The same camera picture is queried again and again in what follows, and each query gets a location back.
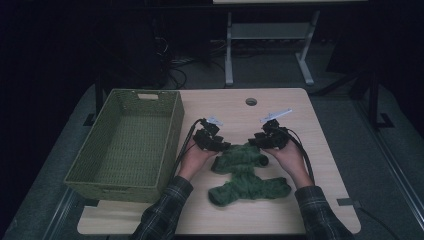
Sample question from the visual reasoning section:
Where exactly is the green woven basket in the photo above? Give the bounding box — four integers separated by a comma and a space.
63, 88, 185, 204

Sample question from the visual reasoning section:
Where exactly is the person's right hand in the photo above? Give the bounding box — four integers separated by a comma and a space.
262, 139, 315, 190

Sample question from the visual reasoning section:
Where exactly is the black floor cable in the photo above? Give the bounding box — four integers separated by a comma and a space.
358, 205, 403, 240

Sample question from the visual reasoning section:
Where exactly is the bundle of floor cables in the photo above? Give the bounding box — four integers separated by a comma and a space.
159, 36, 228, 90

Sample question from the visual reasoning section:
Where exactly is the black metal stand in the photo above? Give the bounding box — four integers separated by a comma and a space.
83, 76, 105, 127
365, 69, 396, 132

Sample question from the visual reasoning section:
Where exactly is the green fuzzy garment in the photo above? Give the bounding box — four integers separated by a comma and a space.
207, 142, 293, 208

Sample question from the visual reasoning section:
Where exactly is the person's left hand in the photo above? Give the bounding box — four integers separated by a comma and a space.
177, 139, 218, 181

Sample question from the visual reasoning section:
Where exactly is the grey tape strip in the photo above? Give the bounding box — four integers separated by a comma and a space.
335, 197, 362, 210

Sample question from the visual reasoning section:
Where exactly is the right hand-held gripper black cable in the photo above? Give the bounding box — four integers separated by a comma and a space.
282, 127, 316, 185

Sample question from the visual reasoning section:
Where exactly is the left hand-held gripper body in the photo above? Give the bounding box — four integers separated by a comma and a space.
192, 115, 225, 152

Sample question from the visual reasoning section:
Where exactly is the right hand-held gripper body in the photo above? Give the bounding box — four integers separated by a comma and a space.
259, 107, 294, 150

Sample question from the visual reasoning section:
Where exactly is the white metal stand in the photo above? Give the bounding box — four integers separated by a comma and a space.
223, 9, 321, 87

